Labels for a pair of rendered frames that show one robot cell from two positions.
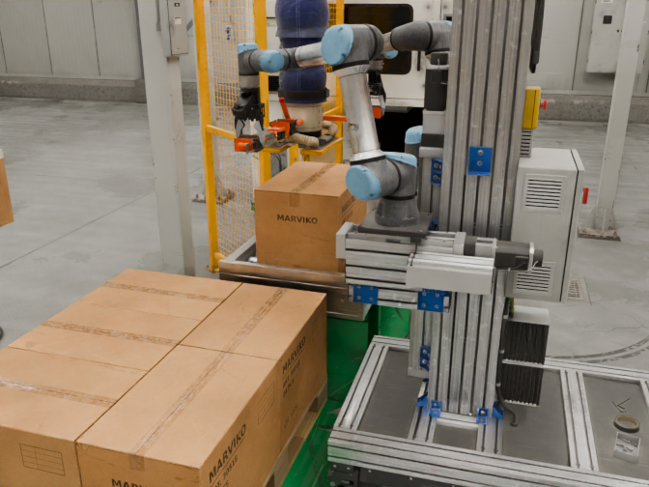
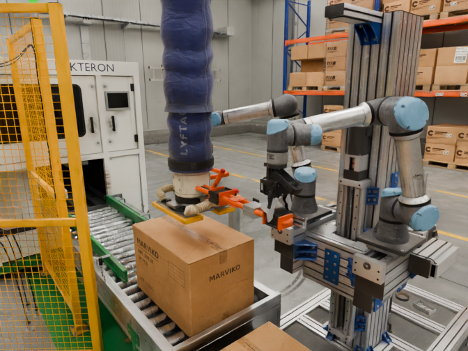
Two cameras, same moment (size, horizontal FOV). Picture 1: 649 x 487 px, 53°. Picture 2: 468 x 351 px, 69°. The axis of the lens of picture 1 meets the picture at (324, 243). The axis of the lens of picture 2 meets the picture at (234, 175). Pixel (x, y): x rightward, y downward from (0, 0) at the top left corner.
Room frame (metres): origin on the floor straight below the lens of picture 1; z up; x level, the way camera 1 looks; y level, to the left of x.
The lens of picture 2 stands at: (1.87, 1.35, 1.71)
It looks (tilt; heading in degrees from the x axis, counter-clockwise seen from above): 14 degrees down; 304
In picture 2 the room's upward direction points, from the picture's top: straight up
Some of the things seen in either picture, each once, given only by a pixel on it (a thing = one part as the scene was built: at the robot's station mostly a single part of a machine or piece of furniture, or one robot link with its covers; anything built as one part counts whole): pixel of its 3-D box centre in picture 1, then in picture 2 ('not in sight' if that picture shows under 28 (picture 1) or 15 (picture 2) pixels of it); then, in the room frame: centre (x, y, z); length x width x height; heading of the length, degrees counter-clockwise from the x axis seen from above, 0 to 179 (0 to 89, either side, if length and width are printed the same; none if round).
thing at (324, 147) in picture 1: (323, 142); (207, 200); (2.94, 0.01, 1.14); 0.34 x 0.10 x 0.05; 162
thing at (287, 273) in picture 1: (290, 273); (230, 324); (2.70, 0.16, 0.58); 0.70 x 0.03 x 0.06; 73
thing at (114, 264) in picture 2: not in sight; (79, 235); (4.24, -0.03, 0.60); 1.60 x 0.10 x 0.09; 163
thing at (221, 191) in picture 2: (283, 127); (221, 195); (2.73, 0.17, 1.24); 0.10 x 0.08 x 0.06; 72
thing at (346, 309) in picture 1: (290, 295); (230, 342); (2.70, 0.16, 0.48); 0.70 x 0.03 x 0.15; 73
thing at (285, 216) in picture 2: (247, 143); (277, 219); (2.40, 0.29, 1.24); 0.08 x 0.07 x 0.05; 162
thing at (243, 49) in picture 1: (248, 59); (278, 135); (2.41, 0.27, 1.54); 0.09 x 0.08 x 0.11; 46
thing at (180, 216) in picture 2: (284, 139); (175, 207); (3.00, 0.19, 1.14); 0.34 x 0.10 x 0.05; 162
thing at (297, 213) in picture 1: (316, 215); (191, 264); (3.04, 0.04, 0.75); 0.60 x 0.40 x 0.40; 163
